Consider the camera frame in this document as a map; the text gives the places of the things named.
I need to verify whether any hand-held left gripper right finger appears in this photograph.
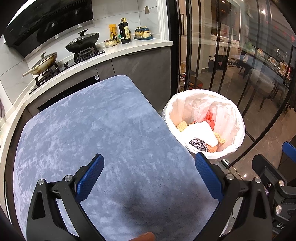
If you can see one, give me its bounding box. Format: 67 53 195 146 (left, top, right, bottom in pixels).
195 152 273 241

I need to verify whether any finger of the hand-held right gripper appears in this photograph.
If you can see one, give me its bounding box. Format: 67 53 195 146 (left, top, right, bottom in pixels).
282 141 296 164
252 154 296 216

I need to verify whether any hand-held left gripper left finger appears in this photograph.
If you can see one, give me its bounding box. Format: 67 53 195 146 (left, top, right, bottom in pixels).
26 153 105 241

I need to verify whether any dark glittery scouring pad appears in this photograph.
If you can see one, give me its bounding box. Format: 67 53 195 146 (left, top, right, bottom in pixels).
188 138 208 153

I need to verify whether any tan foam fruit net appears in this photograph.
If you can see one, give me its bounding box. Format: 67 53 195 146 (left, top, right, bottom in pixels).
213 133 226 145
176 121 189 132

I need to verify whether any white tissue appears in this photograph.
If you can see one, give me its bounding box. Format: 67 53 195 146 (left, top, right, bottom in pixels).
183 122 219 148

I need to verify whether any orange wrapper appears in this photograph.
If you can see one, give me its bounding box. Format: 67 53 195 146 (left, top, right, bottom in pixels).
201 110 218 153

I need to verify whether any white lined trash bin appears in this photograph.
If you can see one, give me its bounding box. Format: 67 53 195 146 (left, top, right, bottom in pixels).
162 89 246 160

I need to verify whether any person's left hand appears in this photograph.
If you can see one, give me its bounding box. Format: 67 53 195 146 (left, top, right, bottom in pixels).
133 232 156 241

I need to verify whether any black built-in oven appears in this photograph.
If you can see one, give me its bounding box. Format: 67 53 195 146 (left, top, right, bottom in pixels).
37 75 101 112

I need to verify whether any dark bin behind glass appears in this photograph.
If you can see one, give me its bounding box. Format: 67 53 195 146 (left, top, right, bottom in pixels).
209 55 228 73

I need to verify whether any black gas stove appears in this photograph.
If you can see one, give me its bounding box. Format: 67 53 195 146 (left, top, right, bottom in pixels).
29 49 105 94

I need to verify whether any beige wok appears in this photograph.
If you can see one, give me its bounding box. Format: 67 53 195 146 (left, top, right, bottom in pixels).
22 54 58 76

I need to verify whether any glass wok lid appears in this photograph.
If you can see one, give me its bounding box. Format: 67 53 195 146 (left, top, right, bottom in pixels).
31 51 57 67

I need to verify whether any black framed glass door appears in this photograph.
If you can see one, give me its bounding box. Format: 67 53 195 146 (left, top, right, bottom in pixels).
171 0 296 168

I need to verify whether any black cooking pot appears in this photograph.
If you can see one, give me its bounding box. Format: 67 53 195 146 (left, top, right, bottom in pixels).
65 37 100 53

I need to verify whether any yellow food packet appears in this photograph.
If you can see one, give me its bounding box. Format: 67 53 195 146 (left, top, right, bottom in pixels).
109 24 119 41

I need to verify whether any dark soy sauce bottle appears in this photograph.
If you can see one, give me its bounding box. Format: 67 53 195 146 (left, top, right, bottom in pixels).
118 18 132 44

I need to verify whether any blue lidded condiment jar set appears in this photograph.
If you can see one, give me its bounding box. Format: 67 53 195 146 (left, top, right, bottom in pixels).
134 27 154 40

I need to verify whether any black range hood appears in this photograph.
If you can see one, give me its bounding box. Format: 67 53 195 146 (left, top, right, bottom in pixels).
3 0 95 57

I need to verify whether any black door handle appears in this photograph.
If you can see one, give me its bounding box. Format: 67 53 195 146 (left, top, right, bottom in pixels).
178 13 185 36

